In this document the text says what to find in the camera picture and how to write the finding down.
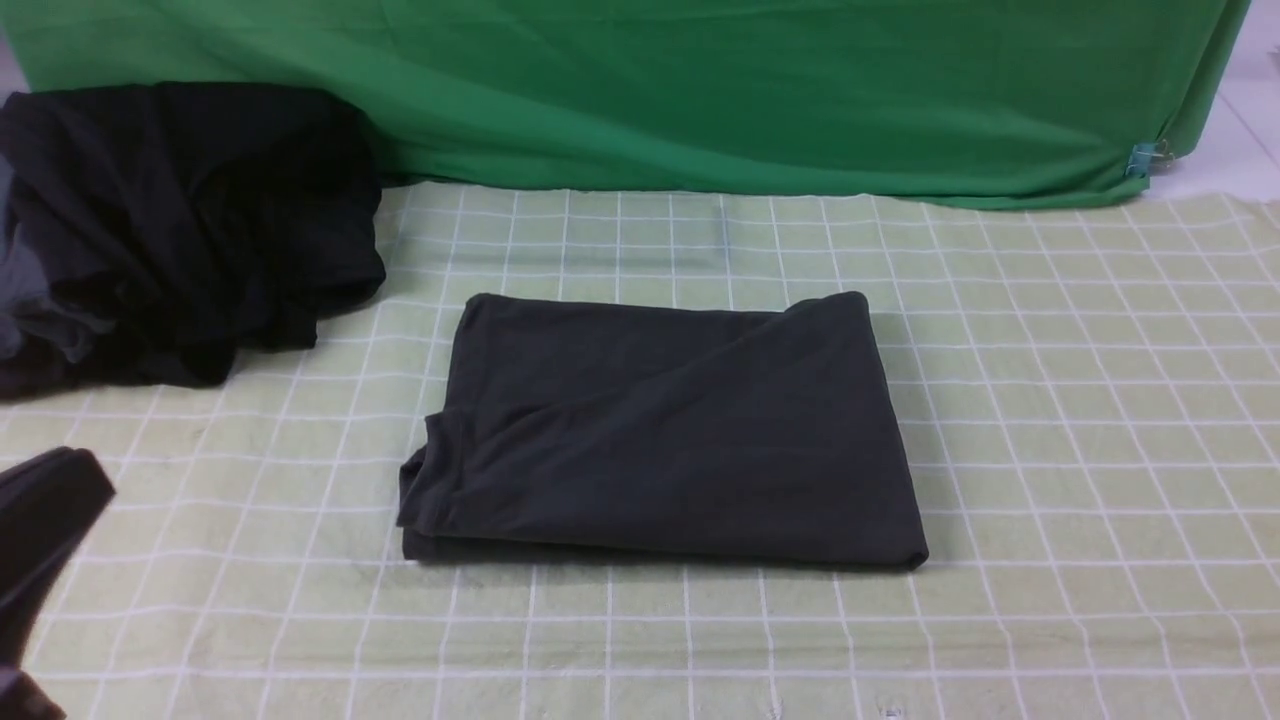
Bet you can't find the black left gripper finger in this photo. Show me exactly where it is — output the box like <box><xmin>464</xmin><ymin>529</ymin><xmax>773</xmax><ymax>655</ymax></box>
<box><xmin>0</xmin><ymin>666</ymin><xmax>67</xmax><ymax>720</ymax></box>
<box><xmin>1</xmin><ymin>447</ymin><xmax>115</xmax><ymax>666</ymax></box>

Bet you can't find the gray long-sleeve top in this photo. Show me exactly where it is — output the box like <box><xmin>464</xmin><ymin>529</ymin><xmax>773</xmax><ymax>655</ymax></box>
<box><xmin>397</xmin><ymin>291</ymin><xmax>929</xmax><ymax>570</ymax></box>

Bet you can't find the pile of dark clothes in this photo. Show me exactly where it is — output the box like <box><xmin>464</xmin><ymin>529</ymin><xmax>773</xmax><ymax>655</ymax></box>
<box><xmin>1</xmin><ymin>82</ymin><xmax>387</xmax><ymax>400</ymax></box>

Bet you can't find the light green grid tablecloth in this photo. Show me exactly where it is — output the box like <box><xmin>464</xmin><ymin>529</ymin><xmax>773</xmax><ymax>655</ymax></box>
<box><xmin>1</xmin><ymin>183</ymin><xmax>1279</xmax><ymax>719</ymax></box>

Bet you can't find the green backdrop cloth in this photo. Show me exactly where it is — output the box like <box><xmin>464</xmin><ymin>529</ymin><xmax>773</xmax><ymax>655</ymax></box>
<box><xmin>3</xmin><ymin>1</ymin><xmax>1249</xmax><ymax>210</ymax></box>

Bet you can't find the teal binder clip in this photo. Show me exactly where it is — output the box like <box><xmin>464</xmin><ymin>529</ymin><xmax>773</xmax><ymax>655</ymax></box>
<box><xmin>1125</xmin><ymin>138</ymin><xmax>1178</xmax><ymax>178</ymax></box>

